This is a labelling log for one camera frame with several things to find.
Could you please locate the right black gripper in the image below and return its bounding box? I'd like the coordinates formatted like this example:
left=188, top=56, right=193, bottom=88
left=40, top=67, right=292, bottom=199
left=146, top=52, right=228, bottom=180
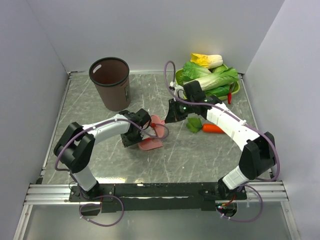
left=165, top=97, right=195, bottom=123

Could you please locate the pink plastic dustpan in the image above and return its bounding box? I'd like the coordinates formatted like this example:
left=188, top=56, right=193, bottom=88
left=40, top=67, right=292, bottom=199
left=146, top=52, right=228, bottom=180
left=138, top=138, right=163, bottom=151

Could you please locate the pink plastic brush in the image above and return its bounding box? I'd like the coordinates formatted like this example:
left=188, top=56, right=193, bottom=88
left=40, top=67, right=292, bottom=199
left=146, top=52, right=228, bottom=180
left=149, top=115, right=169, bottom=140

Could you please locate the red paper scrap strip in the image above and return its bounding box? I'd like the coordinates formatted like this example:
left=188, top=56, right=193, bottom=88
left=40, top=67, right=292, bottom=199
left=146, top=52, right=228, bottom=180
left=142, top=137, right=154, bottom=143

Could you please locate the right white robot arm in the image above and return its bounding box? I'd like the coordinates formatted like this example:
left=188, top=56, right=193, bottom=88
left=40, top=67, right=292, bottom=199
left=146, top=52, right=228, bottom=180
left=165, top=81, right=278, bottom=199

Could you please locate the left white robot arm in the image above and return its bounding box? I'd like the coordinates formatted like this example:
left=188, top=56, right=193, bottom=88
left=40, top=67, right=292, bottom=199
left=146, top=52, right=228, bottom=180
left=53, top=108, right=152, bottom=201

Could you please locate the toy carrot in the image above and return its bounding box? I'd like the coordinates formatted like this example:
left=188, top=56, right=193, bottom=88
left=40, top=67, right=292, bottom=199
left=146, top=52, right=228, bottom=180
left=186, top=117, right=225, bottom=134

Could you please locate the red chili toy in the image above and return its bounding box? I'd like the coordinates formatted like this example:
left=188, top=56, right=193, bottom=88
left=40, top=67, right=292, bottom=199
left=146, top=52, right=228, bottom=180
left=227, top=92, right=232, bottom=105

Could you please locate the white bok choy toy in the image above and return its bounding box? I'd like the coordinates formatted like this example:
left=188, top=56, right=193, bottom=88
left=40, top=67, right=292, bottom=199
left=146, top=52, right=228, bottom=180
left=190, top=67, right=239, bottom=91

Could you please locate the yellow napa cabbage toy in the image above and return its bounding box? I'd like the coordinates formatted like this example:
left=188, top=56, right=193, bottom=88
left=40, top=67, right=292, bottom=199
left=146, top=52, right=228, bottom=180
left=190, top=53, right=224, bottom=69

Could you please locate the brown plastic waste bin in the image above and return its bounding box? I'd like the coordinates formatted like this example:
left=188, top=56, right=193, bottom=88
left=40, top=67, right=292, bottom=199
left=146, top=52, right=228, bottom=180
left=89, top=57, right=131, bottom=112

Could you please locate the green plastic tray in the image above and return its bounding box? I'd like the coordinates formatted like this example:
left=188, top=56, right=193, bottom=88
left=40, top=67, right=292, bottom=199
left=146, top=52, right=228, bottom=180
left=175, top=64, right=240, bottom=100

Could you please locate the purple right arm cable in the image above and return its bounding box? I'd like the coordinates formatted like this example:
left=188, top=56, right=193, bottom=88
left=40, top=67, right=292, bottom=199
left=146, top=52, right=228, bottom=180
left=163, top=60, right=280, bottom=223

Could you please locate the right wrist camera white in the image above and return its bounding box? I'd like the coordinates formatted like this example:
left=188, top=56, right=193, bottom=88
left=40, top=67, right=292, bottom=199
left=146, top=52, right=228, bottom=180
left=169, top=81, right=186, bottom=101

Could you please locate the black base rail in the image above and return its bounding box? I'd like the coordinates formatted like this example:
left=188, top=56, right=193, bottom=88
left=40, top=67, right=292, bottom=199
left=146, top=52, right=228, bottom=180
left=69, top=182, right=247, bottom=213

